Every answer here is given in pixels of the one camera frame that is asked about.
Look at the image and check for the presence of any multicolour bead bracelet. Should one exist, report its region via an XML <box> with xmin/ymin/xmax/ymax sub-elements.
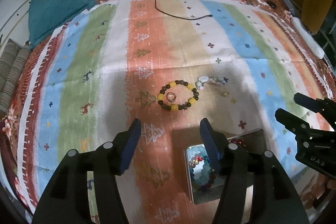
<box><xmin>188</xmin><ymin>138</ymin><xmax>247</xmax><ymax>192</ymax></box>

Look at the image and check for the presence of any yellow brown bead bracelet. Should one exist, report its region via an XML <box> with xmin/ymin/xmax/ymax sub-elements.
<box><xmin>156</xmin><ymin>79</ymin><xmax>200</xmax><ymax>112</ymax></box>

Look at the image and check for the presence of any white pastel bead bracelet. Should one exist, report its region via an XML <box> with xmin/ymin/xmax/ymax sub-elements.
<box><xmin>196</xmin><ymin>76</ymin><xmax>230</xmax><ymax>90</ymax></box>

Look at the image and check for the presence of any person's right hand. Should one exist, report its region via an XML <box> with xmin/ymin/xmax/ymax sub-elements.
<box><xmin>299</xmin><ymin>174</ymin><xmax>335</xmax><ymax>210</ymax></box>

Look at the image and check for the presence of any striped colourful mat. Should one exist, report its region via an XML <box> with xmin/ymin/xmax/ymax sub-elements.
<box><xmin>18</xmin><ymin>0</ymin><xmax>336</xmax><ymax>224</ymax></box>

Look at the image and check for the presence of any small black round object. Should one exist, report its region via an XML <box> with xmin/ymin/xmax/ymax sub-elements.
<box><xmin>266</xmin><ymin>1</ymin><xmax>277</xmax><ymax>9</ymax></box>

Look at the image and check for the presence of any striped grey pillow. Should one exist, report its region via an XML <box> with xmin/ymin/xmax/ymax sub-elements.
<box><xmin>1</xmin><ymin>39</ymin><xmax>31</xmax><ymax>118</ymax></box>

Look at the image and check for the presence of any teal cushion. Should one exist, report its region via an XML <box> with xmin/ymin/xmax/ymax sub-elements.
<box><xmin>28</xmin><ymin>0</ymin><xmax>97</xmax><ymax>49</ymax></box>

